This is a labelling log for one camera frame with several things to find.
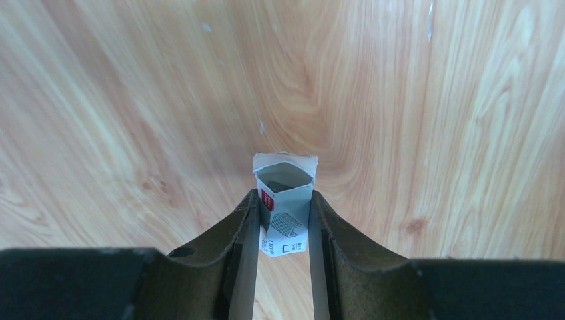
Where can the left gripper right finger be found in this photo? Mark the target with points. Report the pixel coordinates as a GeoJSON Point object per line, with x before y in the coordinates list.
{"type": "Point", "coordinates": [354, 277]}

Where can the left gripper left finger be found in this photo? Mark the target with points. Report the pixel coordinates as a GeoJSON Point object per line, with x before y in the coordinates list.
{"type": "Point", "coordinates": [212, 276]}

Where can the white staple box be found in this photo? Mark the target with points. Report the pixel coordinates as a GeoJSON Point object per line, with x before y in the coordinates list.
{"type": "Point", "coordinates": [285, 184]}

